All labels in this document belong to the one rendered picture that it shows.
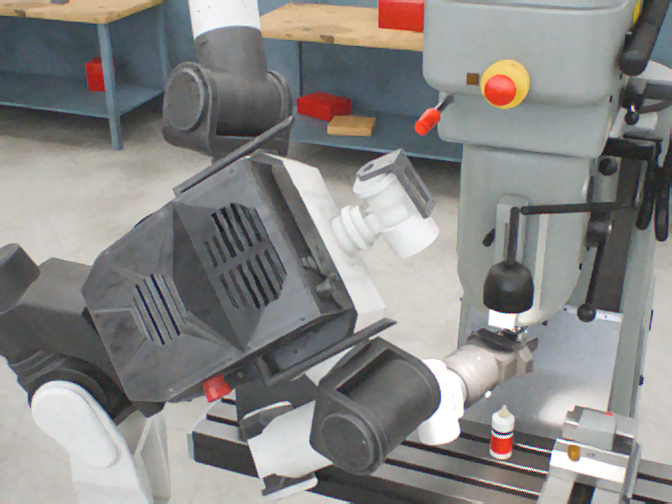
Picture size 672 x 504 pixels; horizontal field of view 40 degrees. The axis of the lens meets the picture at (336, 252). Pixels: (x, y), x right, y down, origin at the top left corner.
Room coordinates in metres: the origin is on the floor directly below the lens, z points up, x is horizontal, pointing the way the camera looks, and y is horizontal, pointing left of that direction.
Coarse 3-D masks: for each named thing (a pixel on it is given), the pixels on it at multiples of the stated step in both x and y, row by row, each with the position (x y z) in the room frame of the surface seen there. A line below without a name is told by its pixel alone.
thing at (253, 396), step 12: (252, 384) 1.49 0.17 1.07; (264, 384) 1.49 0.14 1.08; (288, 384) 1.48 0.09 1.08; (300, 384) 1.47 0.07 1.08; (312, 384) 1.47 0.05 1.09; (240, 396) 1.50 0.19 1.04; (252, 396) 1.49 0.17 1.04; (264, 396) 1.49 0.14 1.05; (276, 396) 1.48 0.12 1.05; (288, 396) 1.48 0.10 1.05; (300, 396) 1.47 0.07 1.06; (312, 396) 1.47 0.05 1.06; (240, 408) 1.50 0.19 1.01; (252, 408) 1.49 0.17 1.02; (240, 420) 1.50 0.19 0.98
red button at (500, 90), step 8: (488, 80) 1.14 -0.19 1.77; (496, 80) 1.13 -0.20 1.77; (504, 80) 1.12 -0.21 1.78; (512, 80) 1.13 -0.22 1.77; (488, 88) 1.13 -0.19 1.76; (496, 88) 1.12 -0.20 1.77; (504, 88) 1.12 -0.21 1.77; (512, 88) 1.12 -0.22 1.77; (488, 96) 1.13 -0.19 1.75; (496, 96) 1.12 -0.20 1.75; (504, 96) 1.12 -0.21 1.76; (512, 96) 1.12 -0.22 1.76; (496, 104) 1.13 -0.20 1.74; (504, 104) 1.12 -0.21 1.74
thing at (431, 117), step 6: (450, 96) 1.29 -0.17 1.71; (444, 102) 1.26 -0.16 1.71; (450, 102) 1.28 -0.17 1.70; (432, 108) 1.21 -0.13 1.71; (438, 108) 1.23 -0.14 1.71; (444, 108) 1.25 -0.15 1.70; (426, 114) 1.19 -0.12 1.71; (432, 114) 1.19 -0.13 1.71; (438, 114) 1.21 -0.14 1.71; (420, 120) 1.17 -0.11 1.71; (426, 120) 1.17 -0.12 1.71; (432, 120) 1.18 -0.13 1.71; (438, 120) 1.20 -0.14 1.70; (420, 126) 1.17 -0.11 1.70; (426, 126) 1.17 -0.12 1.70; (432, 126) 1.18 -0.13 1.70; (420, 132) 1.17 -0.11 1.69; (426, 132) 1.17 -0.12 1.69
